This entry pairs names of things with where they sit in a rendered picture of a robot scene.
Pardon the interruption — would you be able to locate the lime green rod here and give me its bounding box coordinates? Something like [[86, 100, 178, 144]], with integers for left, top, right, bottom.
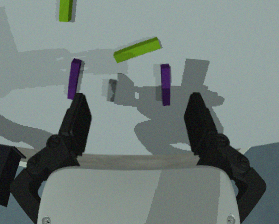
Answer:
[[59, 0, 73, 22], [113, 37, 161, 63]]

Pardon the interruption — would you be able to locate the purple rod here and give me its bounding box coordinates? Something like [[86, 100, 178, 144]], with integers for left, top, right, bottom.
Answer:
[[67, 58, 82, 100], [160, 64, 170, 106]]

